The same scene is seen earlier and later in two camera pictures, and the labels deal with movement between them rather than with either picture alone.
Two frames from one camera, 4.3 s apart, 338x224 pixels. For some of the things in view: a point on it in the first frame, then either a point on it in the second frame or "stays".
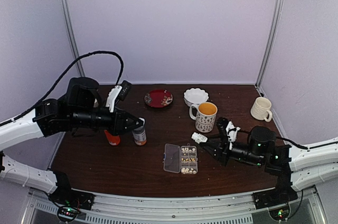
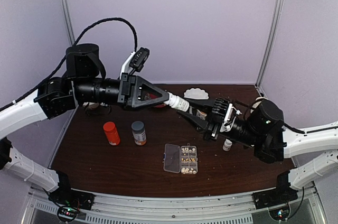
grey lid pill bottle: (139, 136) stays
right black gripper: (222, 148) -> (212, 128)
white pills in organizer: (187, 150) stays
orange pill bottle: (113, 140) stays
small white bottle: (198, 138) -> (177, 102)
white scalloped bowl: (194, 96) stays
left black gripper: (121, 127) -> (130, 91)
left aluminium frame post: (69, 19) stays
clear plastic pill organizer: (182, 159) stays
